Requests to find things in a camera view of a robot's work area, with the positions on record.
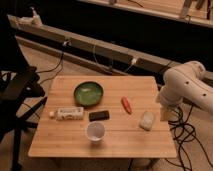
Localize white sponge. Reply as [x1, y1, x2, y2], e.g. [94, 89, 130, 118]
[139, 111, 155, 131]

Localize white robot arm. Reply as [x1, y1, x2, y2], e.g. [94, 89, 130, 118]
[156, 61, 213, 121]

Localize orange carrot toy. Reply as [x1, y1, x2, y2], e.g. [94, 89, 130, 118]
[121, 97, 132, 114]

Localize black phone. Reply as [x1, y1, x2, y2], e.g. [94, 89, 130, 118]
[89, 110, 110, 122]

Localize clear plastic cup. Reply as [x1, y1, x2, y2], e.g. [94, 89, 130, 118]
[86, 121, 106, 143]

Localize green bowl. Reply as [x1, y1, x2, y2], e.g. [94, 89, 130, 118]
[74, 81, 104, 107]

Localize wooden table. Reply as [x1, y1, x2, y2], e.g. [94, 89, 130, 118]
[29, 76, 177, 158]

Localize white plastic bottle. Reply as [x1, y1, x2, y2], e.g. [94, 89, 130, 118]
[49, 107, 84, 120]

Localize black chair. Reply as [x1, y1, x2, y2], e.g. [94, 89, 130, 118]
[0, 67, 47, 171]

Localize white spray bottle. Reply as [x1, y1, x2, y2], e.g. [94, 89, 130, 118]
[31, 7, 43, 27]

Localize grey metal beam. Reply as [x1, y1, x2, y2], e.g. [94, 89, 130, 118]
[9, 15, 213, 85]

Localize black floor cables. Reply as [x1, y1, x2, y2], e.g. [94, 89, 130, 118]
[165, 103, 213, 171]

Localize white hanging cable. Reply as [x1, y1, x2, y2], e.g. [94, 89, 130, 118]
[92, 41, 138, 75]

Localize black hanging cable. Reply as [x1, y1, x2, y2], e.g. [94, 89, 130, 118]
[35, 39, 72, 84]

